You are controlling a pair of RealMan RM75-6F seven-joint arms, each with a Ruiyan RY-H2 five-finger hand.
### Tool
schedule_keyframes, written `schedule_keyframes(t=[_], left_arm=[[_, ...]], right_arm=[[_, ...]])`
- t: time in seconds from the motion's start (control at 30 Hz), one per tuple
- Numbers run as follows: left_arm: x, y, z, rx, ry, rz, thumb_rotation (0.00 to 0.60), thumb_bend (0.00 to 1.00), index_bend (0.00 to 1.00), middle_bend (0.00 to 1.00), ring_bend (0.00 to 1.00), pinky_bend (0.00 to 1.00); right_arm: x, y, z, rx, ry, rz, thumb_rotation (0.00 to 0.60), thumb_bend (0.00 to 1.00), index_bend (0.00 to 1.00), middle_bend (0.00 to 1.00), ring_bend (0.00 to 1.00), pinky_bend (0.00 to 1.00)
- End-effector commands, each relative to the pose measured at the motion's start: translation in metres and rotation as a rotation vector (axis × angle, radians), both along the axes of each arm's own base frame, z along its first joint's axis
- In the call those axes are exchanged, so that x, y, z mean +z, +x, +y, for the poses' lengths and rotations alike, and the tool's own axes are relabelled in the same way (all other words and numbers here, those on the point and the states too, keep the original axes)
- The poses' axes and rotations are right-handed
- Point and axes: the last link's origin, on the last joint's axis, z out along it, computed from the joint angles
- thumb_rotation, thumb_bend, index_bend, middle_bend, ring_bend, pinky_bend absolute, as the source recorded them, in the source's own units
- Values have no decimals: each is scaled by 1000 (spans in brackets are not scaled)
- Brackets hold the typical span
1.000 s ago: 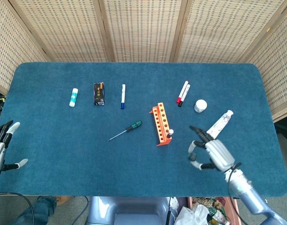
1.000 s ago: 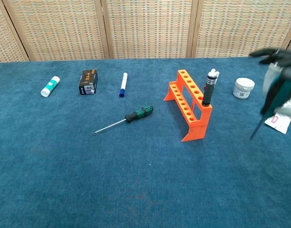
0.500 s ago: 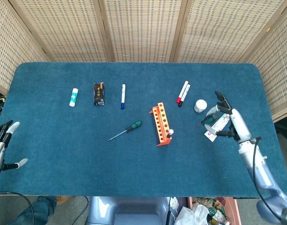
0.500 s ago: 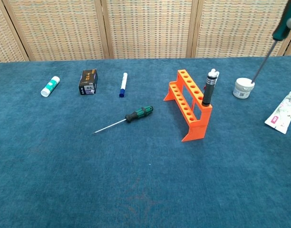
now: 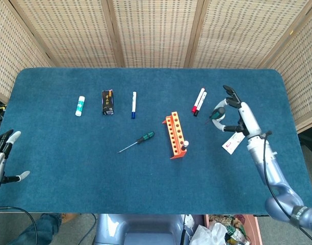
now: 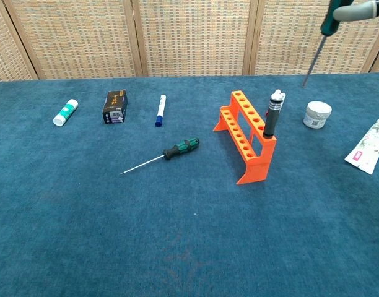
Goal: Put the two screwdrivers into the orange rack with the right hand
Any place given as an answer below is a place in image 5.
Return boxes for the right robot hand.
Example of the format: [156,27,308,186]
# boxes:
[211,85,264,140]

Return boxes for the orange test tube rack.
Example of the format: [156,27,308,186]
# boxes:
[162,111,188,160]

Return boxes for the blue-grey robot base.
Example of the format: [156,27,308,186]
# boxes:
[94,213,195,245]

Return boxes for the white round jar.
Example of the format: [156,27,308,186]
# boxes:
[211,109,226,124]

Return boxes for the white floral tube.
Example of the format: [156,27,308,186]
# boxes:
[221,134,246,155]

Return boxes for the white marker black cap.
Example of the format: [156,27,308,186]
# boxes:
[193,91,207,117]

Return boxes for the white marker red cap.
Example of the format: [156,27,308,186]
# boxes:
[191,88,206,113]

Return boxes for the blue felt table cover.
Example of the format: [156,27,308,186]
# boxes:
[0,67,312,215]

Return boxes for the person leg in jeans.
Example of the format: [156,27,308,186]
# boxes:
[8,213,65,245]

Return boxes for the tan shoe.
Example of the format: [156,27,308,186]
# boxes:
[61,213,81,224]

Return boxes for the white green glue stick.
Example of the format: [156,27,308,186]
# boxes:
[74,95,85,117]

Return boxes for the green black small screwdriver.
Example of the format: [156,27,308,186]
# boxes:
[117,131,155,154]

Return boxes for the pink storage bin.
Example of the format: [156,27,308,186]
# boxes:
[203,214,264,245]

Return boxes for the white marker blue cap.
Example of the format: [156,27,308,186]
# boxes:
[131,91,138,119]

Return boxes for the white plastic bag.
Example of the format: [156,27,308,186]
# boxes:
[190,221,228,245]

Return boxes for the black ink box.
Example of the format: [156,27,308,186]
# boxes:
[101,89,115,116]

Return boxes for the woven wooden folding screen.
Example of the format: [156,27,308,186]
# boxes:
[0,0,312,133]

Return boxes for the black floor cable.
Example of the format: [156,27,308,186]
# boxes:
[78,213,97,245]
[0,206,38,245]

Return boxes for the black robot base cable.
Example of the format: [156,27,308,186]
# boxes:
[180,214,187,245]

